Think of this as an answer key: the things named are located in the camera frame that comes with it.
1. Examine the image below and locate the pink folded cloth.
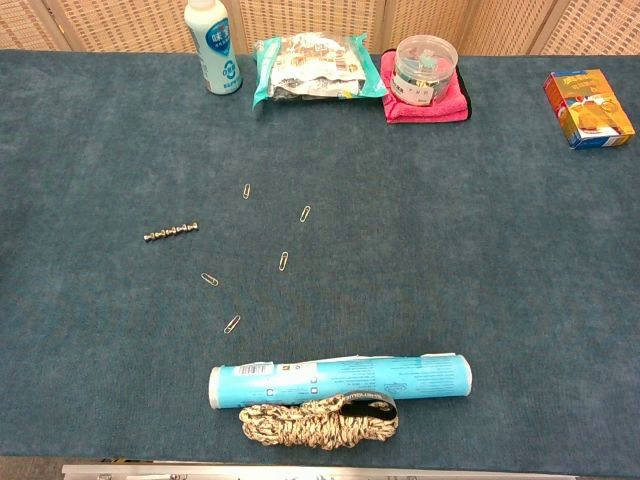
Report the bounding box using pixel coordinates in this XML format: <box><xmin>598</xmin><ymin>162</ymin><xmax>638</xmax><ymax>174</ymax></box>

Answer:
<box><xmin>380</xmin><ymin>49</ymin><xmax>471</xmax><ymax>125</ymax></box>

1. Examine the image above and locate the white blue drink bottle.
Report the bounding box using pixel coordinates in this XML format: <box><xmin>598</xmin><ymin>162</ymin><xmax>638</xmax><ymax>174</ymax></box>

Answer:
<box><xmin>183</xmin><ymin>0</ymin><xmax>244</xmax><ymax>96</ymax></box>

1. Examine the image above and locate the light blue cylindrical roll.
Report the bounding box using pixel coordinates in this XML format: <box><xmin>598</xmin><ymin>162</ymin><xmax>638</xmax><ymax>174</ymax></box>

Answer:
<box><xmin>208</xmin><ymin>352</ymin><xmax>473</xmax><ymax>411</ymax></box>

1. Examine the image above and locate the camouflage rope bundle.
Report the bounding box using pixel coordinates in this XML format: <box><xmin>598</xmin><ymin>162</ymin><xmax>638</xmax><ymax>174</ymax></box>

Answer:
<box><xmin>237</xmin><ymin>394</ymin><xmax>400</xmax><ymax>451</ymax></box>

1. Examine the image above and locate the orange blue cardboard box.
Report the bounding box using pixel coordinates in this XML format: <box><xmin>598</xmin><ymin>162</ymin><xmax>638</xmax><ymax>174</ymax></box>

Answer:
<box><xmin>543</xmin><ymin>68</ymin><xmax>637</xmax><ymax>151</ymax></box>

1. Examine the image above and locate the metal bead chain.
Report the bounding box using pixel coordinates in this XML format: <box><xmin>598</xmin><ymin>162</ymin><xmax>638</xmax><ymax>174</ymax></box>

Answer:
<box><xmin>143</xmin><ymin>222</ymin><xmax>200</xmax><ymax>243</ymax></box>

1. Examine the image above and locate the aluminium frame rail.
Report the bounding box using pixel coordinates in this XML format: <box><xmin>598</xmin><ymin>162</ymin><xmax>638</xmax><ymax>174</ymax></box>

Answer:
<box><xmin>62</xmin><ymin>463</ymin><xmax>576</xmax><ymax>480</ymax></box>

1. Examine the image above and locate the teal plastic snack bag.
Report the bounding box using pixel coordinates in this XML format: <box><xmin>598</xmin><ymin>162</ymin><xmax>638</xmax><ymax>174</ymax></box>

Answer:
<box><xmin>251</xmin><ymin>32</ymin><xmax>389</xmax><ymax>110</ymax></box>

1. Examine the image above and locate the clear round container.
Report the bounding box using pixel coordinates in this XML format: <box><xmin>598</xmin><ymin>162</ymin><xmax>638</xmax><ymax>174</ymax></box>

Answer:
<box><xmin>392</xmin><ymin>34</ymin><xmax>460</xmax><ymax>107</ymax></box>

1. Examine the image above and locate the black rope strap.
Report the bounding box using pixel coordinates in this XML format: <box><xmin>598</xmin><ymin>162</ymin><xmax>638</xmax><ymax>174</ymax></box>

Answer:
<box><xmin>339</xmin><ymin>390</ymin><xmax>399</xmax><ymax>424</ymax></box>

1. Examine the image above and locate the woven wicker folding screen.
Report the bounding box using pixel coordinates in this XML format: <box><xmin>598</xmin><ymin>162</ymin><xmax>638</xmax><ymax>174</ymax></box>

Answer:
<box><xmin>0</xmin><ymin>0</ymin><xmax>640</xmax><ymax>57</ymax></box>

